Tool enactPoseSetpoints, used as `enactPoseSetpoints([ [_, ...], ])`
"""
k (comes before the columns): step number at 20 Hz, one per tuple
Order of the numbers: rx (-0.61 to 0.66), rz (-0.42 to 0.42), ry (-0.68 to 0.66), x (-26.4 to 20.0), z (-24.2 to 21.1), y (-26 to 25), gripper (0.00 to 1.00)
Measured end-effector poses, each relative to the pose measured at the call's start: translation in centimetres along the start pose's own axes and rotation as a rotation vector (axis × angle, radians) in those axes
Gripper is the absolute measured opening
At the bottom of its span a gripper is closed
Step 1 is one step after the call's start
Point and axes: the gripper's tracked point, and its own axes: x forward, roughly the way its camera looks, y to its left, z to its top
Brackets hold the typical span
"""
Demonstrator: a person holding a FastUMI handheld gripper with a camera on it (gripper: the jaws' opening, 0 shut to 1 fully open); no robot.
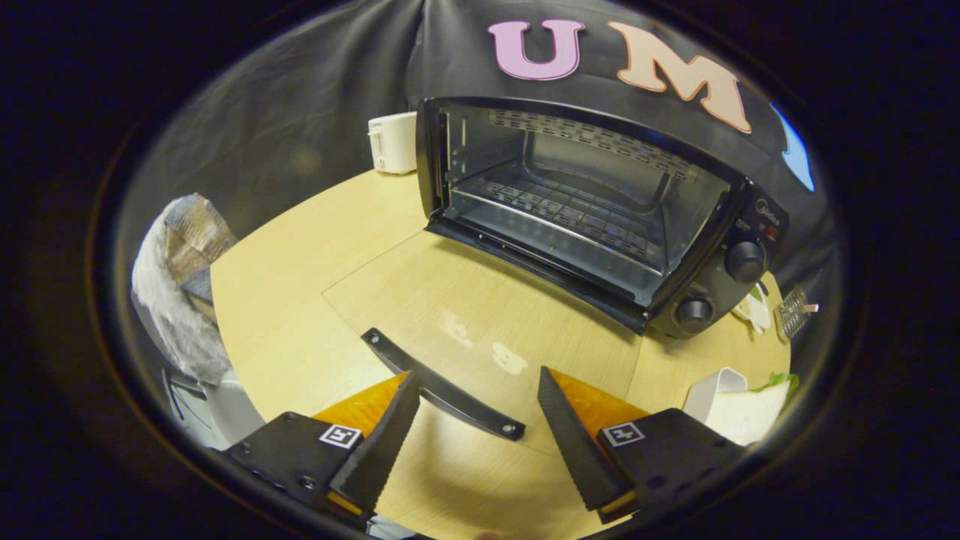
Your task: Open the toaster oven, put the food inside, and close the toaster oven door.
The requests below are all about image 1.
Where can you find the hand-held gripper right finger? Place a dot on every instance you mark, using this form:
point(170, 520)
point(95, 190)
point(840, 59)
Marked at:
point(577, 446)

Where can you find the black toaster oven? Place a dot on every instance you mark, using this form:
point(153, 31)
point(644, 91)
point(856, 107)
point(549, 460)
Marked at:
point(720, 217)

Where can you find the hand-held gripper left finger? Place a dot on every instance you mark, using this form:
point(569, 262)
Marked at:
point(382, 446)

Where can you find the white dish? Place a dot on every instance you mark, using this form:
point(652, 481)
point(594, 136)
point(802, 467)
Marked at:
point(709, 390)

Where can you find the small shiny metal rack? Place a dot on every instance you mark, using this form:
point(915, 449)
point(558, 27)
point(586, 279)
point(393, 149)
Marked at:
point(793, 313)

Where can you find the white bread toaster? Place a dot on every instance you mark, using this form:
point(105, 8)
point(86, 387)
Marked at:
point(394, 142)

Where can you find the black backdrop cloth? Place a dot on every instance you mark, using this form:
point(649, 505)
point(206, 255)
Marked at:
point(300, 105)

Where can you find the grey chair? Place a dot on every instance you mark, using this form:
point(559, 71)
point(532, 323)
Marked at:
point(225, 409)

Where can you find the brown patterned cushion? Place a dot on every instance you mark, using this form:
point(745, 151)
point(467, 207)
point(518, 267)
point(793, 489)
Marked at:
point(199, 232)

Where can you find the grey fluffy cloth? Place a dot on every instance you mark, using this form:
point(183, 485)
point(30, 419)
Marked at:
point(172, 315)

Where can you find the sandwich with green lettuce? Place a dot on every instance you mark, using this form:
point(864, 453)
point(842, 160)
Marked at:
point(750, 416)

